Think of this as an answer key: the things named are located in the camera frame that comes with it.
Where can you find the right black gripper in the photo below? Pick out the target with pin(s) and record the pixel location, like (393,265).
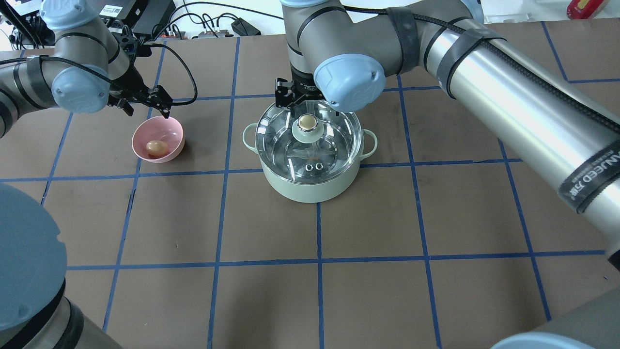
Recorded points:
(305,87)

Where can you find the pink bowl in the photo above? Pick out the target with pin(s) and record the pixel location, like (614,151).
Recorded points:
(157,128)

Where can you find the glass pot lid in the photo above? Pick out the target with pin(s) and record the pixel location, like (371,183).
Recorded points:
(317,147)

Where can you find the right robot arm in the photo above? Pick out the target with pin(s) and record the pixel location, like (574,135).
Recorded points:
(567,138)

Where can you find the black red computer box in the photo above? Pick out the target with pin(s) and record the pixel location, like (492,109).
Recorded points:
(139,18)

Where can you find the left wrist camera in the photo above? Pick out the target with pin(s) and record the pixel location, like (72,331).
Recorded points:
(158,98)

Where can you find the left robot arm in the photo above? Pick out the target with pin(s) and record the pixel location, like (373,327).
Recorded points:
(87,71)

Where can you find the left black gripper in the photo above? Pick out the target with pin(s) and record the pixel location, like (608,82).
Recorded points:
(127,95)

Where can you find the mint green electric pot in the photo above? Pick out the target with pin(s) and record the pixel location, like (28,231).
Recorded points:
(318,192)

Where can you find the brown egg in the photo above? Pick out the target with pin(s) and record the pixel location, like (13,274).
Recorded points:
(157,149)

